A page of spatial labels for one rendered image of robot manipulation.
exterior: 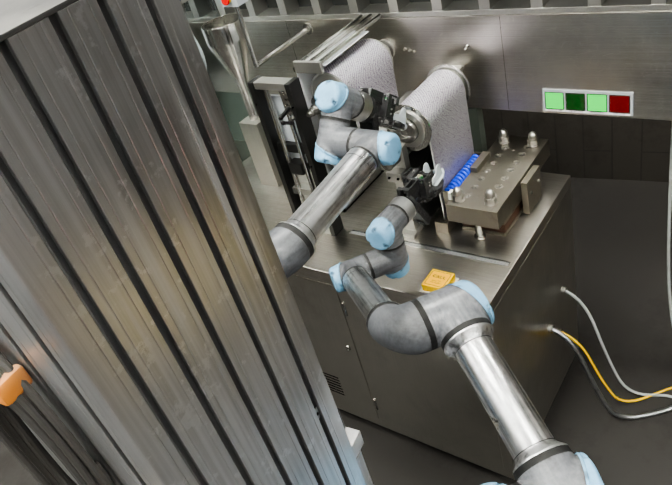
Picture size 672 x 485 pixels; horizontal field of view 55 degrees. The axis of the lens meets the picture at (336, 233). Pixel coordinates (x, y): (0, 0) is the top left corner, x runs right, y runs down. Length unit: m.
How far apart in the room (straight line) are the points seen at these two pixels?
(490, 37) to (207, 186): 1.50
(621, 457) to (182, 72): 2.20
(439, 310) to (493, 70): 0.91
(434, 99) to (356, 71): 0.25
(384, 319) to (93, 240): 0.96
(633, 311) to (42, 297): 2.71
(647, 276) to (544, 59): 1.46
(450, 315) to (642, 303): 1.76
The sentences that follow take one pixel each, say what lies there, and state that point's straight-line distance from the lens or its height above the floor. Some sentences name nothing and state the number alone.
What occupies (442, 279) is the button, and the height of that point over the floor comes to 0.92.
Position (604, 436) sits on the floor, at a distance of 2.60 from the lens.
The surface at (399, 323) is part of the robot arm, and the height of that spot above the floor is 1.16.
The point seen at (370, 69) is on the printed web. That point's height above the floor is 1.36.
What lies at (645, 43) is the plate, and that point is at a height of 1.36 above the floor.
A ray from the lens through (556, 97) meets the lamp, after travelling 2.03.
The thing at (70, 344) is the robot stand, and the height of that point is 1.82.
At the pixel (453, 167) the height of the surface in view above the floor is 1.06.
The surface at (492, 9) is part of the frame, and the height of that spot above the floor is 1.46.
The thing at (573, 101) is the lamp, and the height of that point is 1.19.
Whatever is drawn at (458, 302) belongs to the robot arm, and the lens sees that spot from 1.40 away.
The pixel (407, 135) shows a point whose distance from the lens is 1.87.
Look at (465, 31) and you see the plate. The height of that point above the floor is 1.39.
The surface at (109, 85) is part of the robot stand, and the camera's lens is 0.54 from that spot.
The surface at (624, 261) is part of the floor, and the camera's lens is 3.26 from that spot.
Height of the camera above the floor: 2.11
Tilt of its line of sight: 35 degrees down
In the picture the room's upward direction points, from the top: 17 degrees counter-clockwise
